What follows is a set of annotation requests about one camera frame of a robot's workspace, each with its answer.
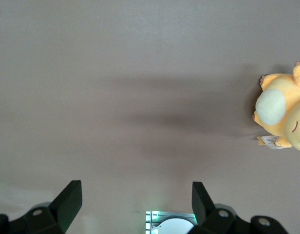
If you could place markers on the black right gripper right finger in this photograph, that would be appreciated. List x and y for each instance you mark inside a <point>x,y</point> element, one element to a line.
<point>203,209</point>

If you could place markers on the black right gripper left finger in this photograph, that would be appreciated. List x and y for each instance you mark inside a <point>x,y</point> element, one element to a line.
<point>64,209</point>

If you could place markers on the orange plush toy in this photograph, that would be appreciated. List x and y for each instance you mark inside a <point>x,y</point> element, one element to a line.
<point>284,102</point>

